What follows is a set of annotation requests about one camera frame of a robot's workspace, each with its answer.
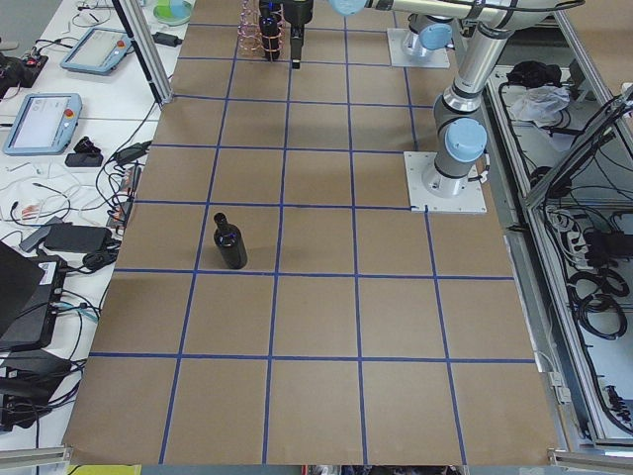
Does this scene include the black power brick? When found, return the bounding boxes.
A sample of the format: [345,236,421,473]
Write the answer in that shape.
[44,224,112,253]

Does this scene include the copper wire wine basket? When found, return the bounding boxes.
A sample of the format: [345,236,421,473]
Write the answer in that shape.
[238,1,285,60]

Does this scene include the aluminium frame post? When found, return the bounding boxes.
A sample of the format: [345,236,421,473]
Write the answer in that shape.
[112,0,173,106]

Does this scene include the black power adapter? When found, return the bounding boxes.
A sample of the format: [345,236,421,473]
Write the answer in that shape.
[152,32,182,48]

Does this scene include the blue teach pendant lower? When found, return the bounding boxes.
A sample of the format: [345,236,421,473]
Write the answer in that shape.
[3,93,83,156]

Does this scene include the blue teach pendant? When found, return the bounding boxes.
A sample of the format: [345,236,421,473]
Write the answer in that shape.
[60,27,132,75]
[3,93,83,156]

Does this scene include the green bowl with blocks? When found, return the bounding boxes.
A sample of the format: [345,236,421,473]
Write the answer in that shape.
[152,0,193,27]

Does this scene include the crumpled white cloth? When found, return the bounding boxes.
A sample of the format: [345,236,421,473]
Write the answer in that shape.
[509,85,571,127]

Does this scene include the dark wine bottle in basket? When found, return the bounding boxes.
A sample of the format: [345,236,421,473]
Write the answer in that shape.
[259,15,281,61]

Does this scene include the dark wine bottle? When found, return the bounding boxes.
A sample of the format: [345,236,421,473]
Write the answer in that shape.
[214,213,247,269]
[259,15,281,61]

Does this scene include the brown paper table mat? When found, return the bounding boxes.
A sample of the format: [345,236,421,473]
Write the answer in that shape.
[65,1,559,466]

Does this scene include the blue teach pendant upper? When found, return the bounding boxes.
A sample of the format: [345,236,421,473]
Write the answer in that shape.
[60,27,132,75]

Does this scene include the black laptop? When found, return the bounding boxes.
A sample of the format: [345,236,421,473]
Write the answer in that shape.
[1,243,66,352]

